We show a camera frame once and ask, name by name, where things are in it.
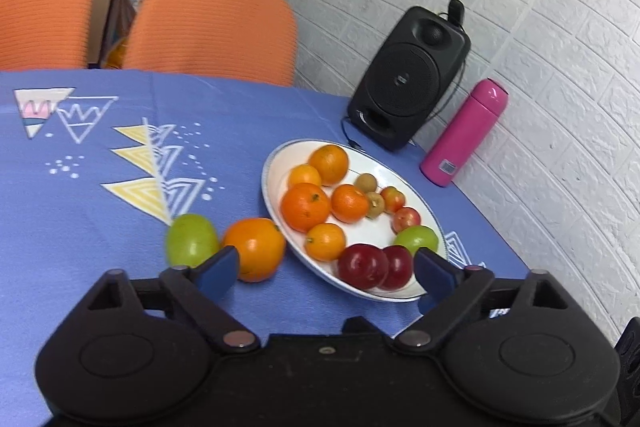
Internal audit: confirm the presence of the black speaker cable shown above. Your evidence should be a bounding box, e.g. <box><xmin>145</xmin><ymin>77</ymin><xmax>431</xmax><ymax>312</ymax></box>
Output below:
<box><xmin>341</xmin><ymin>116</ymin><xmax>366</xmax><ymax>152</ymax></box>

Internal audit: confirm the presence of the orange chair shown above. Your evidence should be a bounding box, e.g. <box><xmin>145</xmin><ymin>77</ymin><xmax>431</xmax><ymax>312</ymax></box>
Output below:
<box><xmin>0</xmin><ymin>0</ymin><xmax>95</xmax><ymax>70</ymax></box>
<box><xmin>122</xmin><ymin>0</ymin><xmax>298</xmax><ymax>86</ymax></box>

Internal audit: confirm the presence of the mandarin orange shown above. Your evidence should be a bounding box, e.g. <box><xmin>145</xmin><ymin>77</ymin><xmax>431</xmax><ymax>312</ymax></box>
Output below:
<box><xmin>280</xmin><ymin>182</ymin><xmax>332</xmax><ymax>234</ymax></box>
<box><xmin>330</xmin><ymin>183</ymin><xmax>370</xmax><ymax>224</ymax></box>

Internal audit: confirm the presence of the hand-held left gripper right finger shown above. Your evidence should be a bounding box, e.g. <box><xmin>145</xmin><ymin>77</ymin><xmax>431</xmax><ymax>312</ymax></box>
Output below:
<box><xmin>394</xmin><ymin>247</ymin><xmax>573</xmax><ymax>352</ymax></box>

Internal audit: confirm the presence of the small orange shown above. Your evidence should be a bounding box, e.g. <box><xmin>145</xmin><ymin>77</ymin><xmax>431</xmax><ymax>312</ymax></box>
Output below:
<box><xmin>305</xmin><ymin>223</ymin><xmax>347</xmax><ymax>263</ymax></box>
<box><xmin>287</xmin><ymin>163</ymin><xmax>323</xmax><ymax>190</ymax></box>

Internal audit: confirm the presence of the pink thermos bottle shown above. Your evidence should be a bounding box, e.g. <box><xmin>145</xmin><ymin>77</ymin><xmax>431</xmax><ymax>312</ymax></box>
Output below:
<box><xmin>419</xmin><ymin>78</ymin><xmax>509</xmax><ymax>188</ymax></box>

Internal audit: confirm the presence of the red yellow plum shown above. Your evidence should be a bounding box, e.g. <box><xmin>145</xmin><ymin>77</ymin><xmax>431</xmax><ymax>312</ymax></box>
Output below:
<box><xmin>380</xmin><ymin>186</ymin><xmax>406</xmax><ymax>214</ymax></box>
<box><xmin>391</xmin><ymin>206</ymin><xmax>422</xmax><ymax>235</ymax></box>

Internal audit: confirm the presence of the dark red plum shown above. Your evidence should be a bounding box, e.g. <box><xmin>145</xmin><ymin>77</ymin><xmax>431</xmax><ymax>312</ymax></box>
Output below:
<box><xmin>382</xmin><ymin>245</ymin><xmax>415</xmax><ymax>290</ymax></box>
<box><xmin>337</xmin><ymin>243</ymin><xmax>390</xmax><ymax>291</ymax></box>

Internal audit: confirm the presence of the blue printed tablecloth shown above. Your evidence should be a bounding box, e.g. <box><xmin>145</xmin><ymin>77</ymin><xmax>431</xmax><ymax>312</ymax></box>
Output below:
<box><xmin>0</xmin><ymin>69</ymin><xmax>531</xmax><ymax>338</ymax></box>

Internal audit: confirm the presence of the white plate with blue rim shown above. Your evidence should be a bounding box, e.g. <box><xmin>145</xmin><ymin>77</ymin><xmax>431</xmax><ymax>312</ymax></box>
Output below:
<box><xmin>261</xmin><ymin>138</ymin><xmax>446</xmax><ymax>303</ymax></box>

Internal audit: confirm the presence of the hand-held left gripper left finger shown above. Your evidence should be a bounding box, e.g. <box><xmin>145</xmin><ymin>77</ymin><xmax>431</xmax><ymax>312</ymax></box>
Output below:
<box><xmin>85</xmin><ymin>245</ymin><xmax>262</xmax><ymax>354</ymax></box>

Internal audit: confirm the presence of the black speaker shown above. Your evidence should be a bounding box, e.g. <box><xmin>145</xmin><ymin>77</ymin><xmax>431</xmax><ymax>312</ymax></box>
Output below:
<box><xmin>347</xmin><ymin>5</ymin><xmax>472</xmax><ymax>152</ymax></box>

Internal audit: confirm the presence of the green jujube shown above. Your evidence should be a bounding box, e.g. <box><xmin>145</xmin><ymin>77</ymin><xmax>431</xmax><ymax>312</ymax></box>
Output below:
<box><xmin>393</xmin><ymin>225</ymin><xmax>440</xmax><ymax>256</ymax></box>
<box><xmin>166</xmin><ymin>213</ymin><xmax>221</xmax><ymax>269</ymax></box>

